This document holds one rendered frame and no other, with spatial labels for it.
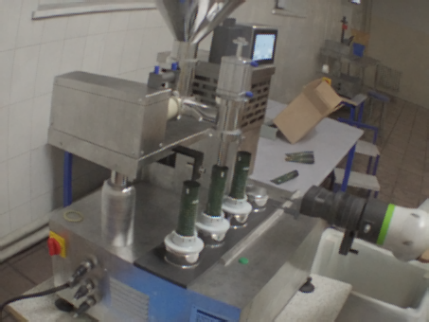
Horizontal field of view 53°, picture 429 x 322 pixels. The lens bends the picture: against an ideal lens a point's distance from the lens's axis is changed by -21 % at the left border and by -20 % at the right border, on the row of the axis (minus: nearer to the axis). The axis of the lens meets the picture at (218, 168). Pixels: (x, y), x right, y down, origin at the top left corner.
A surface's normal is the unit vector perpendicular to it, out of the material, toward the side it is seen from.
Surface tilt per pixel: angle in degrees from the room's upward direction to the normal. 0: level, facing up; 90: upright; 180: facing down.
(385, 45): 90
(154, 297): 90
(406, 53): 90
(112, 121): 90
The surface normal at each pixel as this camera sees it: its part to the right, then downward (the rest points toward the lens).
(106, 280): -0.45, 0.25
